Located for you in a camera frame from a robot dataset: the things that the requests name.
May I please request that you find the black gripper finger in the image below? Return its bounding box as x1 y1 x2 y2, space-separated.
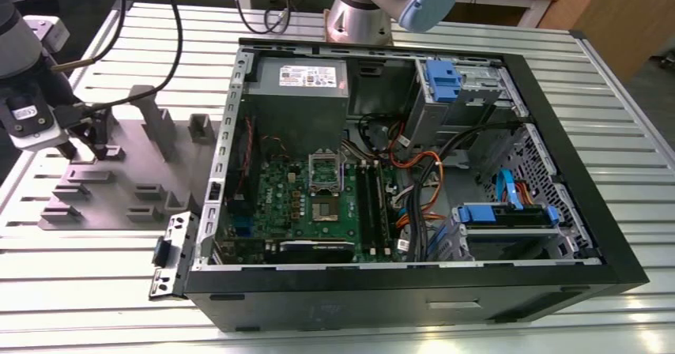
54 132 80 160
78 107 120 162

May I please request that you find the CPU socket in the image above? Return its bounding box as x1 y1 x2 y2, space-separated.
309 195 342 223

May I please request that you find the grey parts rack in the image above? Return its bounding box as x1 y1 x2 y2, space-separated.
37 85 224 232

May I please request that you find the green motherboard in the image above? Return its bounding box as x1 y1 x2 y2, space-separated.
224 148 410 265

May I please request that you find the grey power supply unit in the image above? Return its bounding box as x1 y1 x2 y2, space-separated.
244 56 350 152

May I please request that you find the metal socket cover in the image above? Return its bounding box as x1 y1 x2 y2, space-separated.
306 151 345 196

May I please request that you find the black graphics card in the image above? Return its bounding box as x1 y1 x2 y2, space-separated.
262 237 354 265

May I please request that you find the black RAM stick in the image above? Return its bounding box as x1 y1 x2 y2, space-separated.
354 160 378 257

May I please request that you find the silver drive cage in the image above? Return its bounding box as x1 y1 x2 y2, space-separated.
405 55 530 152

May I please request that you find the blue drive bay latch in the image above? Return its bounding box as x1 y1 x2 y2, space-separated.
424 58 465 104

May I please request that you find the black PC case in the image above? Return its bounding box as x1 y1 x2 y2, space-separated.
181 36 651 333

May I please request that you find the hard disk in blue carrier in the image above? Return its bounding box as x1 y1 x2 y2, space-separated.
453 202 561 229

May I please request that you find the wooden cabinet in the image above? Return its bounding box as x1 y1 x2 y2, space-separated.
540 0 675 85

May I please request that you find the office chair base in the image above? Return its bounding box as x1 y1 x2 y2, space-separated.
651 45 675 70

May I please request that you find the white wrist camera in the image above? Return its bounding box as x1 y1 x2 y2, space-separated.
0 92 70 152

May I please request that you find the silver camera bracket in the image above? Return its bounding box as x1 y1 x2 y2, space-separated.
22 16 70 49

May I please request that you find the black camera cable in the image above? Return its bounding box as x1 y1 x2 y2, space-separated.
78 0 184 114

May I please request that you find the silver hinged slot bracket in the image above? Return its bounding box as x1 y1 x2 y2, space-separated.
148 209 194 301

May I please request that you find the orange wire bundle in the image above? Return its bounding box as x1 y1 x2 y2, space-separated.
388 150 446 228

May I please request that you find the black cable bundle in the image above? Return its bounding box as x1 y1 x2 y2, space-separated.
409 119 528 262

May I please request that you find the blue flat wire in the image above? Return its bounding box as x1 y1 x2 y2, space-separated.
493 169 524 212

